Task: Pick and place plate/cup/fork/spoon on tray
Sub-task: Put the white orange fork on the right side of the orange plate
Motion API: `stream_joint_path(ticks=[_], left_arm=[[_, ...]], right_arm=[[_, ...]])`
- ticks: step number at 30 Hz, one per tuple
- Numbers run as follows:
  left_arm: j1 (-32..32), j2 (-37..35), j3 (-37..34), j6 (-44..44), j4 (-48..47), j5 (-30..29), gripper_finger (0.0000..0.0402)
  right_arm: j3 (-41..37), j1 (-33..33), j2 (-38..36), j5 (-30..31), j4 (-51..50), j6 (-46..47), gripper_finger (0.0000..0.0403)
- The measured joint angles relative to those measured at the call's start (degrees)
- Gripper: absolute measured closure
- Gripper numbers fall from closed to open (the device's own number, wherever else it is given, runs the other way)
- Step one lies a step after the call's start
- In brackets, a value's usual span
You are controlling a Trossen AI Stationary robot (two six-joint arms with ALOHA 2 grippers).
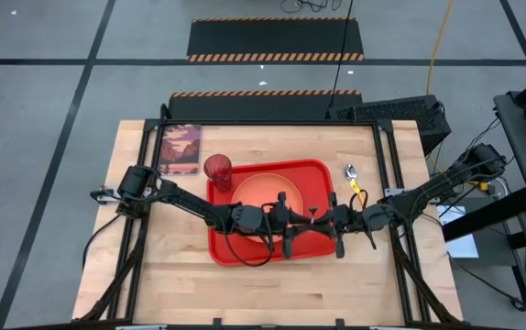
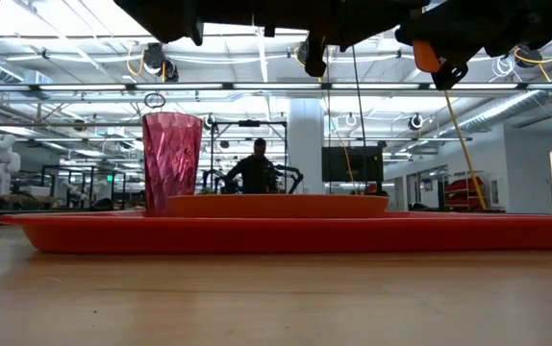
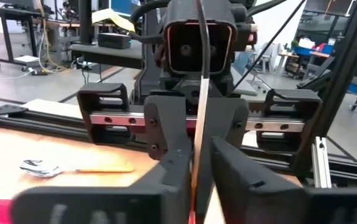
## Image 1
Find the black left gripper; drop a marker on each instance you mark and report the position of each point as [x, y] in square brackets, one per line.
[287, 245]

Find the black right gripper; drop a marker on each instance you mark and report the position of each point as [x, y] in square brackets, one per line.
[339, 247]

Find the orange plate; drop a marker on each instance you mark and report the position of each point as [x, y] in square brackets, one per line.
[263, 188]

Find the dark red faceted cup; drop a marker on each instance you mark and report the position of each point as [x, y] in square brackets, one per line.
[219, 172]

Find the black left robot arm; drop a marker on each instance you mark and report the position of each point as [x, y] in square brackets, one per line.
[189, 201]

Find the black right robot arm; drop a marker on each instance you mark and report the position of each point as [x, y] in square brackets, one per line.
[428, 192]

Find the red plastic tray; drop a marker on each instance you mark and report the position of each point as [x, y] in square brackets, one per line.
[318, 179]

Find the black table clamp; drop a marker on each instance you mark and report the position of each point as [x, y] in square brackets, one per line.
[217, 322]
[340, 323]

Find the black computer tower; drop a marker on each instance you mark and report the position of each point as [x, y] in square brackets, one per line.
[396, 112]

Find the white paper sheet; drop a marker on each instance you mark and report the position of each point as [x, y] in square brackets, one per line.
[462, 247]

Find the landscape picture card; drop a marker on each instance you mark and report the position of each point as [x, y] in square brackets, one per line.
[179, 149]

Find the yellow plug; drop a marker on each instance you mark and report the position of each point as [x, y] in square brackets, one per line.
[479, 184]

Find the dark grey side desk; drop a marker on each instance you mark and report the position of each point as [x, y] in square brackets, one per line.
[524, 160]

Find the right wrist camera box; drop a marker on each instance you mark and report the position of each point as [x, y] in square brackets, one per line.
[346, 217]

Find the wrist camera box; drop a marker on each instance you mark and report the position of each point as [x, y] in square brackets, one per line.
[277, 215]
[346, 217]

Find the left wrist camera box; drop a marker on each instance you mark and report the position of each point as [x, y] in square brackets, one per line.
[277, 215]

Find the black aluminium rig frame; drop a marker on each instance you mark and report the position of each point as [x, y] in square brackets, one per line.
[267, 123]

